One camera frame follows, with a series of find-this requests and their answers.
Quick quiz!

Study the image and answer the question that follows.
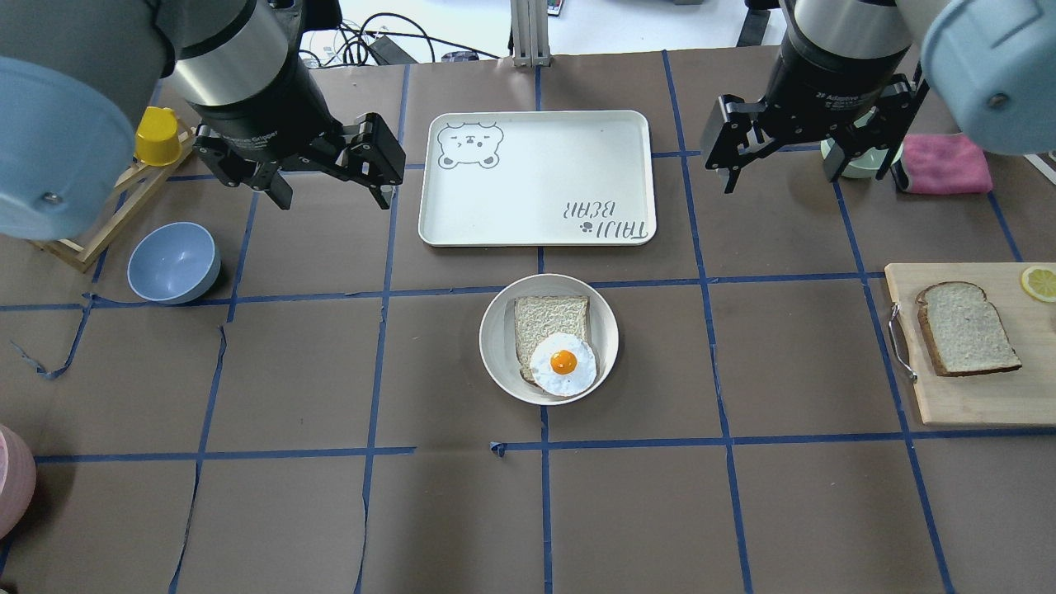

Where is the fried egg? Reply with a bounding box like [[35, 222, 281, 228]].
[[529, 333, 597, 398]]

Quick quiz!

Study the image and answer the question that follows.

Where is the aluminium frame post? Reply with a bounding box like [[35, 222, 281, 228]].
[[509, 1, 552, 68]]

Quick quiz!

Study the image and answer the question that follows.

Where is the lemon slice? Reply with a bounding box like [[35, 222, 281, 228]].
[[1020, 266, 1056, 302]]

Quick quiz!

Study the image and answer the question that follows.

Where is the white bear tray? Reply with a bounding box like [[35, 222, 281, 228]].
[[418, 110, 658, 248]]

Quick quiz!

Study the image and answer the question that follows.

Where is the bread slice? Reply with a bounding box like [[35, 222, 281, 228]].
[[914, 281, 1022, 377], [513, 295, 591, 384]]

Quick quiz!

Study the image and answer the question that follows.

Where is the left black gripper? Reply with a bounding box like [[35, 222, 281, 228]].
[[171, 49, 406, 210]]

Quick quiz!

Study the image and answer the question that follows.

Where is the bread slice on plate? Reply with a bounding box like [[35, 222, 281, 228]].
[[513, 295, 591, 384]]

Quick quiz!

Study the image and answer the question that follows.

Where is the blue bowl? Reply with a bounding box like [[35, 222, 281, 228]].
[[127, 221, 221, 305]]

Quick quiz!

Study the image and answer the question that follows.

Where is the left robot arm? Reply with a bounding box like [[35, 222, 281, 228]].
[[1, 1, 406, 240]]

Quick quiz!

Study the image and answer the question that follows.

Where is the pink cloth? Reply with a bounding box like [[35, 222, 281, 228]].
[[893, 133, 993, 196]]

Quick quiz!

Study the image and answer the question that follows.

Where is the green bowl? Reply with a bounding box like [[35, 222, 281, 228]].
[[821, 109, 903, 179]]

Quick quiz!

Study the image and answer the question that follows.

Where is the yellow cup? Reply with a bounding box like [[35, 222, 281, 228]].
[[134, 106, 182, 167]]

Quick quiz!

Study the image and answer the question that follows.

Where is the wooden cup rack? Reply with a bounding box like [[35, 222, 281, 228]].
[[29, 120, 196, 273]]

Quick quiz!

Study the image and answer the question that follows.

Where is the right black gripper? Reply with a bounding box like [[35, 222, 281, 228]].
[[701, 31, 929, 193]]

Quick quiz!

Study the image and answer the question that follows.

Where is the wooden cutting board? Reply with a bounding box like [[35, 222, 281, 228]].
[[884, 262, 1055, 427]]

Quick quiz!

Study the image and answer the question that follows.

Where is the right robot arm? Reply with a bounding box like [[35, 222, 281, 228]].
[[701, 1, 1055, 192]]

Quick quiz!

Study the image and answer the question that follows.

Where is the white round plate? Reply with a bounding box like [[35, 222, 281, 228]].
[[478, 273, 621, 406]]

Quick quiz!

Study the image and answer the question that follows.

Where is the pink bowl with ice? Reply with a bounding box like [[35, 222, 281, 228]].
[[1, 425, 36, 538]]

